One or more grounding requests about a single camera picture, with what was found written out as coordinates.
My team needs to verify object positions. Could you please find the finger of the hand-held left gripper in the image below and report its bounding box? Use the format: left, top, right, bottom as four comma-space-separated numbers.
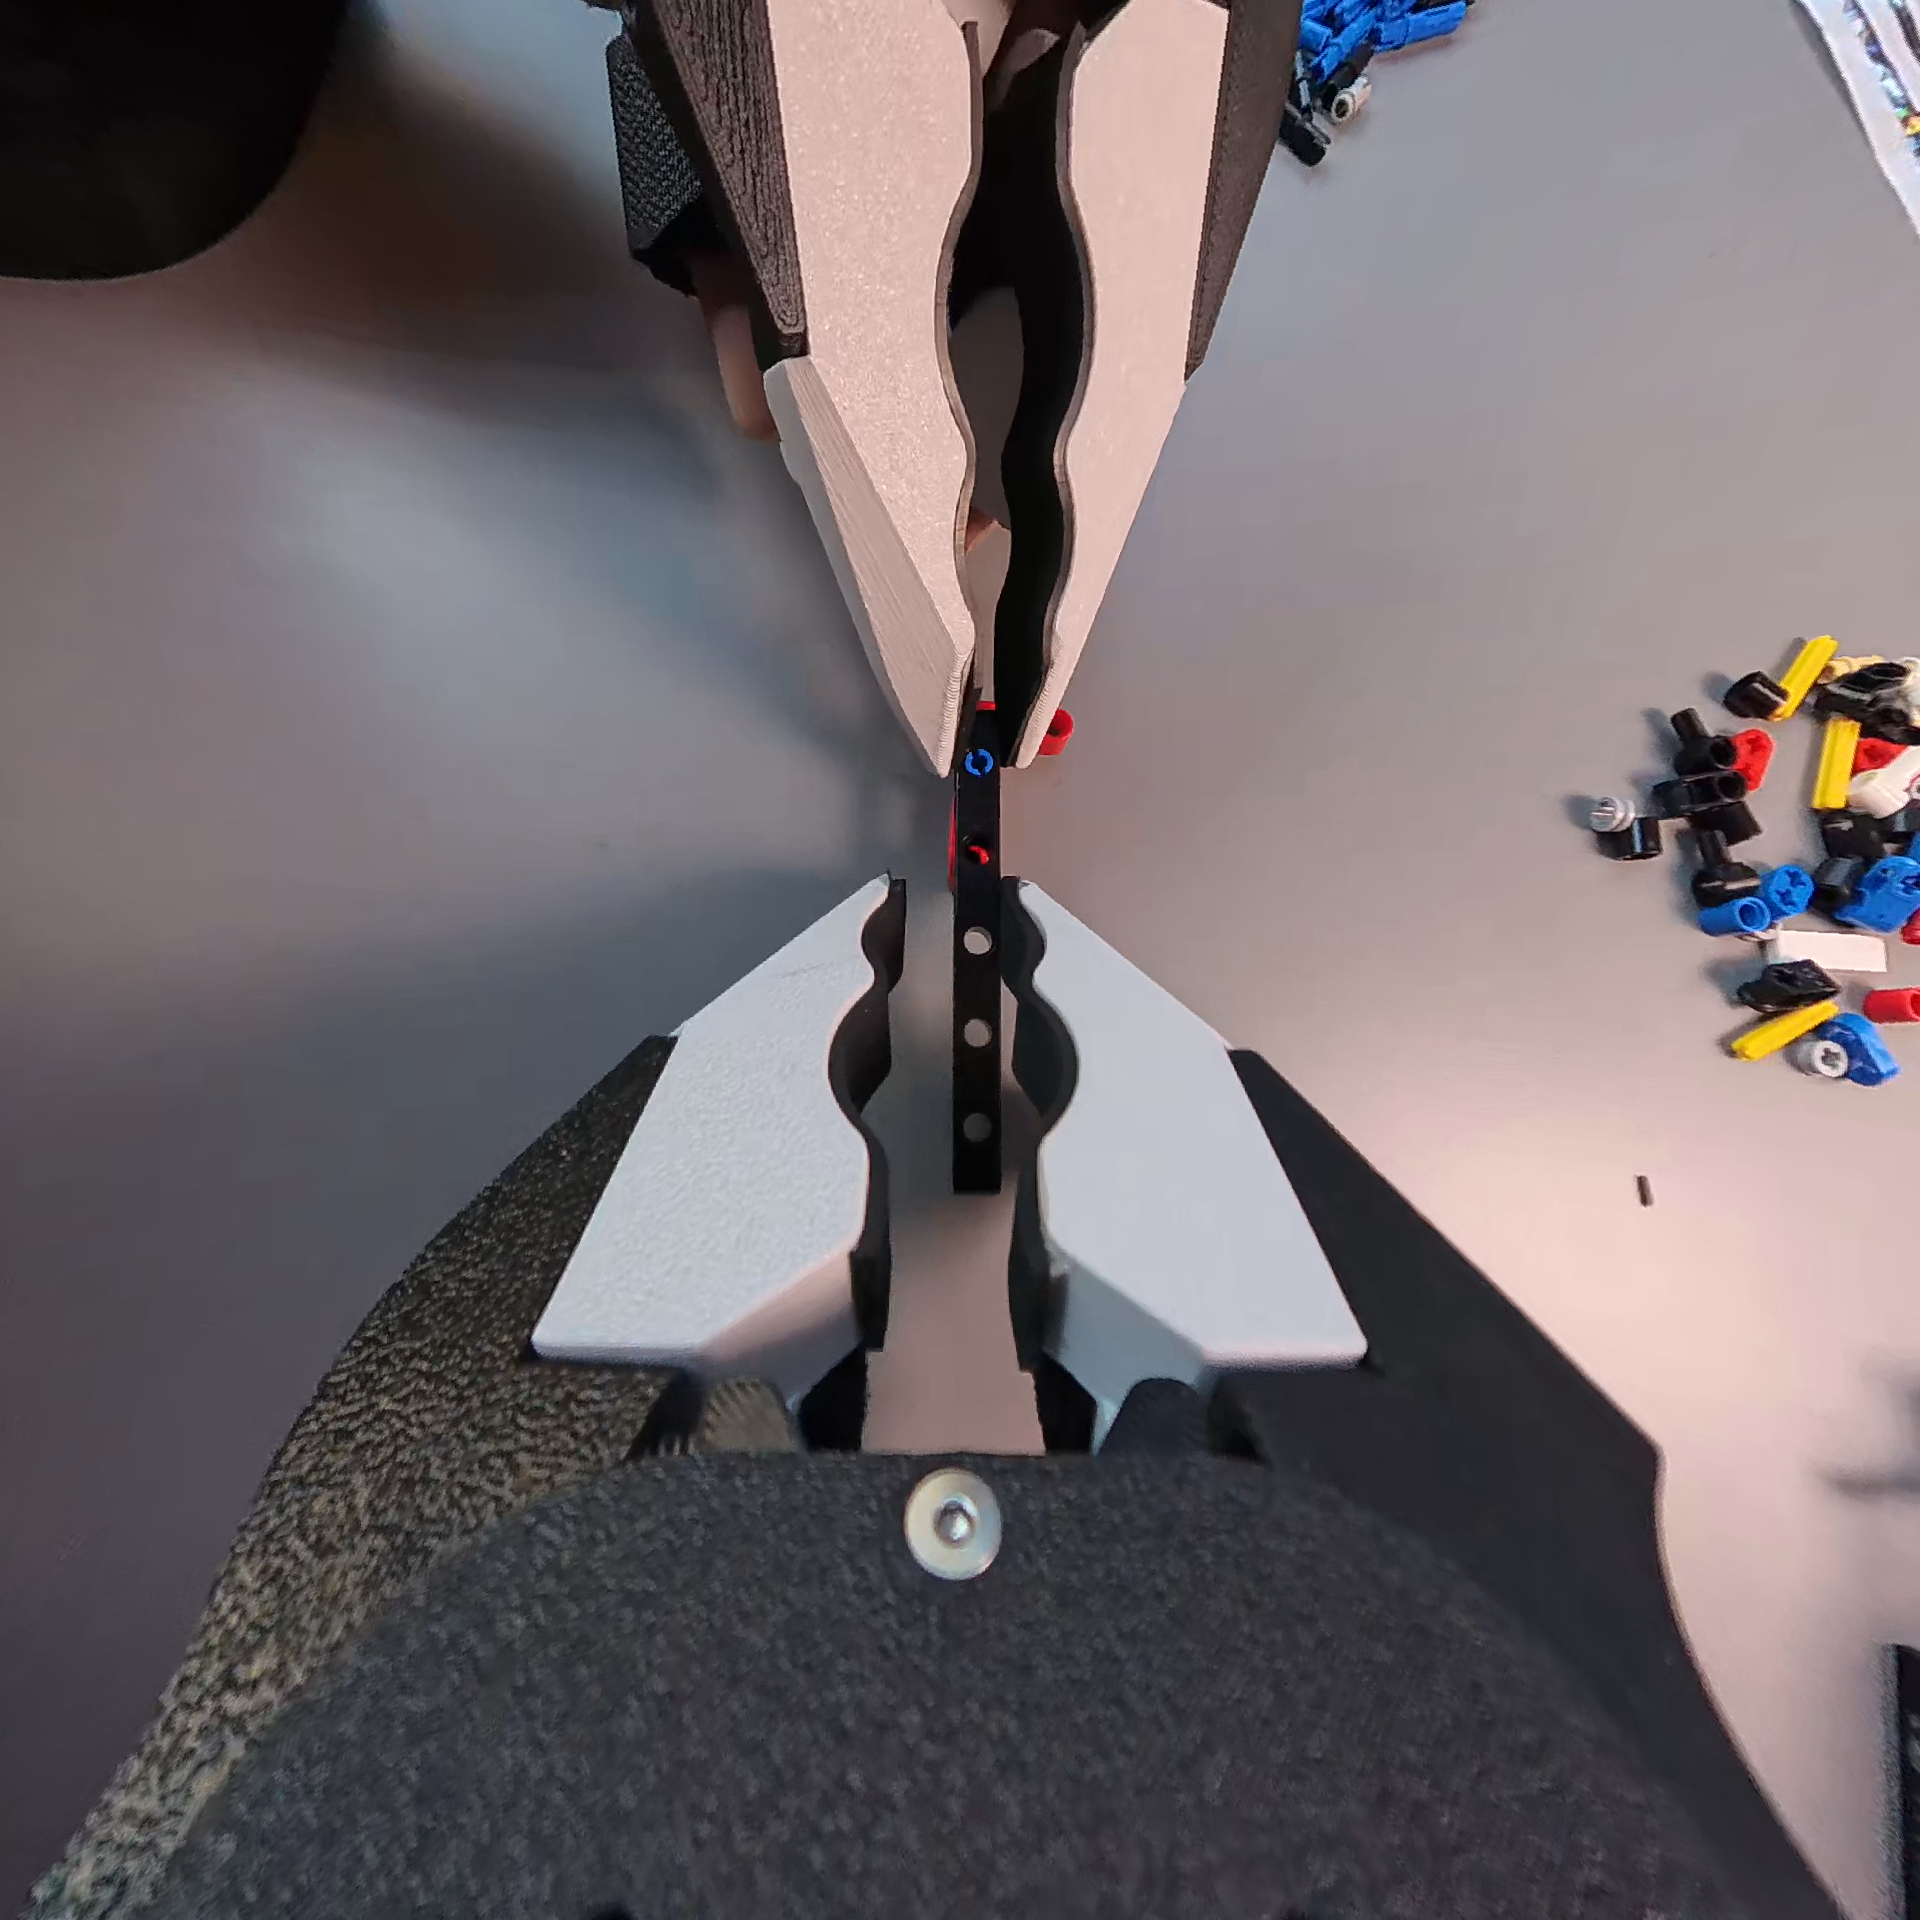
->
1007, 0, 1236, 769
762, 0, 992, 779

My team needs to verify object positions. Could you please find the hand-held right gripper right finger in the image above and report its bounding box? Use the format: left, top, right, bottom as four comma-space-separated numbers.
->
999, 878, 1366, 1420

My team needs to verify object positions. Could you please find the long black lego beam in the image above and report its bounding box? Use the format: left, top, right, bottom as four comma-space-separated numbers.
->
947, 695, 1007, 1199

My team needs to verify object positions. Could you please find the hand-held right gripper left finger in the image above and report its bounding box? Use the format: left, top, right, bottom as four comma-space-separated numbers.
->
531, 875, 909, 1420

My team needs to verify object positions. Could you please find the lego sticker sheet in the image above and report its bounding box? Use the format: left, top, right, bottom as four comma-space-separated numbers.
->
1792, 0, 1920, 239

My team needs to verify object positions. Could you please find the red angled lego beam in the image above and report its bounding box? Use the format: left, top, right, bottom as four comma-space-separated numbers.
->
944, 695, 1076, 890

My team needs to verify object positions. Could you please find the pile of mixed lego pieces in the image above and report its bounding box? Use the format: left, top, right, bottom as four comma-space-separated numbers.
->
1585, 632, 1920, 1090

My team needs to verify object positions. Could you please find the pile of blue lego pins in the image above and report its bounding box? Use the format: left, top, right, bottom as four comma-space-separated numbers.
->
1280, 0, 1480, 168

